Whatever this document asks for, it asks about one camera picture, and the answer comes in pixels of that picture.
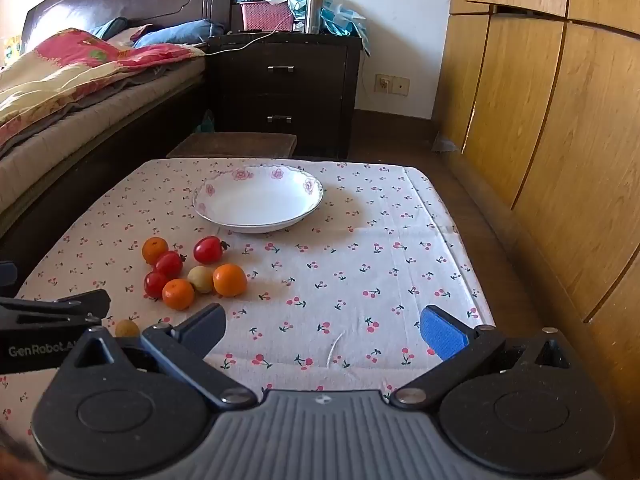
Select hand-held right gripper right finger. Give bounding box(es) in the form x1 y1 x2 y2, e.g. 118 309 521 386
390 304 574 407

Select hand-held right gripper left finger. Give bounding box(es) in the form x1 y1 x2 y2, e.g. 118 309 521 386
60 302 258 409

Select small orange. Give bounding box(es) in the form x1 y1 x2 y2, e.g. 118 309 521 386
162 278 196 311
142 236 170 265
213 263 248 297

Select red cherry tomato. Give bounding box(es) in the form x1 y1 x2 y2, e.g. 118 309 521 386
144 271 170 299
155 251 187 278
193 236 230 265

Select white floral plate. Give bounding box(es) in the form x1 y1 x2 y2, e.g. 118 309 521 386
192 164 325 234

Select white thread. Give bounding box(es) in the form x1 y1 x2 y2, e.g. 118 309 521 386
327 332 346 367

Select brown wooden stool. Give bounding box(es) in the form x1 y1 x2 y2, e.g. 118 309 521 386
166 131 297 160

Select floral quilt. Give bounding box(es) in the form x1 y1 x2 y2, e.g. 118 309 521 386
0 27 206 157

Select wooden wardrobe doors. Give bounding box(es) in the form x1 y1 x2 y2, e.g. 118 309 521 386
435 0 640 396

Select dark wooden nightstand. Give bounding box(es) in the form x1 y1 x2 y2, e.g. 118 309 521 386
205 32 363 159

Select dark teal pillow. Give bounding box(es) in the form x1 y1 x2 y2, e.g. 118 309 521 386
90 16 130 40

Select blue pillow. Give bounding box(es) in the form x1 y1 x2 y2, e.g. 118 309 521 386
132 20 226 49

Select pink plastic basket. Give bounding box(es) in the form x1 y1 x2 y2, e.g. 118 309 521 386
240 1 295 32

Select steel thermos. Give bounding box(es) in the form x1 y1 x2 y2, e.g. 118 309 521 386
305 0 325 35

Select teal plastic bag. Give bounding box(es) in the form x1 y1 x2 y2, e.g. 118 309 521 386
287 0 371 56

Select beige wall socket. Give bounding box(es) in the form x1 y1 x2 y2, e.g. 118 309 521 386
376 74 410 96

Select white cable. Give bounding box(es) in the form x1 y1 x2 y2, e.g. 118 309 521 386
207 25 282 54

